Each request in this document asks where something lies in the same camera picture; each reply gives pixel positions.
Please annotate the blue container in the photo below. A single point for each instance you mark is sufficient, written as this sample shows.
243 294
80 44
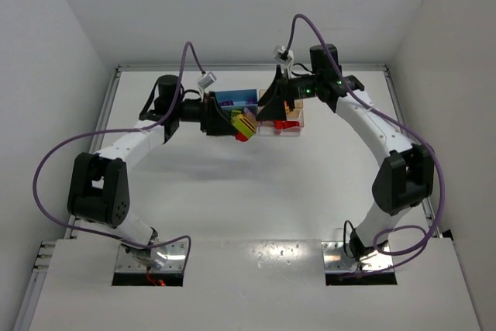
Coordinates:
237 96

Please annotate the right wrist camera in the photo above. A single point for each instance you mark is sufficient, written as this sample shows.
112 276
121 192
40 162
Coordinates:
285 58

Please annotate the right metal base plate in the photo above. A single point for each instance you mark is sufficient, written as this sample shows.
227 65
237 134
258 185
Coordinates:
336 262

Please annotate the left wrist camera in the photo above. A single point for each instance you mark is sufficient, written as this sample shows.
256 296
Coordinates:
205 81

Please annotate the red curved lego brick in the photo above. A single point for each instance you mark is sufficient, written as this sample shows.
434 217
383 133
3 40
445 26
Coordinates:
280 125

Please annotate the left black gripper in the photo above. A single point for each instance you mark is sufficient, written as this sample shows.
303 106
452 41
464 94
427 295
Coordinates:
211 115

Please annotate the clear container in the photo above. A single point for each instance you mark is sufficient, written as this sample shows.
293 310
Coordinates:
266 128

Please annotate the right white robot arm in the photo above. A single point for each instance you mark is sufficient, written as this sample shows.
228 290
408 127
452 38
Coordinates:
405 176

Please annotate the metal base plate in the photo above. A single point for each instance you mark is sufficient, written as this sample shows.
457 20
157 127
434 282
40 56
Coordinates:
336 262
169 259

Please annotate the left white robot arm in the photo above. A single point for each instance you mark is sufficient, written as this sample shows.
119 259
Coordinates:
99 189

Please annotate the orange translucent container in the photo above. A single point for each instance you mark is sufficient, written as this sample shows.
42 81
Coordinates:
272 107

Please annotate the striped burger lego stack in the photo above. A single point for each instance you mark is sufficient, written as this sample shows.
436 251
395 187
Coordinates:
241 122

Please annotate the purple flower lego brick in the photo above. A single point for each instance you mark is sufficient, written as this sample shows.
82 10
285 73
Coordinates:
226 104

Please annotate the red green striped lego stack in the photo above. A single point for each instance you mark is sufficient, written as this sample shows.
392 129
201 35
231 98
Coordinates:
243 137

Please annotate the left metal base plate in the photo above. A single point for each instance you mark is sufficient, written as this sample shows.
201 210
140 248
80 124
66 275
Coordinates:
169 259

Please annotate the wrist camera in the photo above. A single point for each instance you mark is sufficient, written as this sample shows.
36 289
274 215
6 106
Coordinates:
285 58
205 81

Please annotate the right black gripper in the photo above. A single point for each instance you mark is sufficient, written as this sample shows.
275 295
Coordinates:
282 88

